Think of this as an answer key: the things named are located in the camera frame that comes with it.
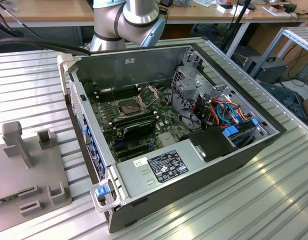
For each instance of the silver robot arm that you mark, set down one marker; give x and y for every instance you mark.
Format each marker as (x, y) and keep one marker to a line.
(138, 15)

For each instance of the CPU socket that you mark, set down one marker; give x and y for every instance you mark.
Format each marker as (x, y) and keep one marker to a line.
(126, 110)

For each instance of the black RAM slot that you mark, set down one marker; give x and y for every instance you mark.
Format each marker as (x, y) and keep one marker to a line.
(105, 95)
(105, 92)
(143, 115)
(105, 89)
(105, 98)
(143, 120)

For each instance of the green motherboard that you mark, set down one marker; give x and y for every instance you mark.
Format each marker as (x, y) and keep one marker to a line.
(166, 117)

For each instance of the black graphics card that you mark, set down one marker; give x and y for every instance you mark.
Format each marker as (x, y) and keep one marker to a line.
(138, 128)

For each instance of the silver chipset heat sink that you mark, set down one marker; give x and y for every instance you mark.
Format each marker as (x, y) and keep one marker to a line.
(166, 139)

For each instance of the black expansion slot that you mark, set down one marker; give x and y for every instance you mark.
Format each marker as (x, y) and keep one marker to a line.
(133, 149)
(126, 157)

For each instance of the silver power supply unit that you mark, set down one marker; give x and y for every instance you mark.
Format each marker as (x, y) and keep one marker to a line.
(143, 180)

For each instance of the black plastic air shroud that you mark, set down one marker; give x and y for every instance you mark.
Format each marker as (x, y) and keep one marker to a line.
(211, 142)

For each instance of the silver metal drive cage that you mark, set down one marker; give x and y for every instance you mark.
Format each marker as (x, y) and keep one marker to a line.
(206, 85)

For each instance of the blue disk carrier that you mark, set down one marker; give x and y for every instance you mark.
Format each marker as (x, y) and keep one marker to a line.
(231, 131)
(254, 122)

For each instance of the grey open PC case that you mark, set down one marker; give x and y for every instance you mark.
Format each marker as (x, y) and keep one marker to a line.
(206, 185)

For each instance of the blue plastic case latch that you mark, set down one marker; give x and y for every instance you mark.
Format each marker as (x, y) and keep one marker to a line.
(102, 191)

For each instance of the small white box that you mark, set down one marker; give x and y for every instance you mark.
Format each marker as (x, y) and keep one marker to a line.
(223, 9)

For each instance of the black stand pole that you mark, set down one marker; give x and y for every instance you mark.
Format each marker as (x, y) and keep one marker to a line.
(237, 18)

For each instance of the dark plastic crate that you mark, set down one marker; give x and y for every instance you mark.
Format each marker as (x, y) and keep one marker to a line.
(286, 97)

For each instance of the grey parts rack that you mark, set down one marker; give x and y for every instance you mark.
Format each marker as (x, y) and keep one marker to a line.
(31, 175)

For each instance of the wooden desk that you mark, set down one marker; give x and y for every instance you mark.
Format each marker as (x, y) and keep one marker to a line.
(254, 14)
(39, 12)

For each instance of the open cardboard box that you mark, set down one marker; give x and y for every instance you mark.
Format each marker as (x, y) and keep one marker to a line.
(274, 10)

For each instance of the aluminium frame rack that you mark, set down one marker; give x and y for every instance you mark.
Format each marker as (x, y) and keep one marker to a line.
(299, 37)

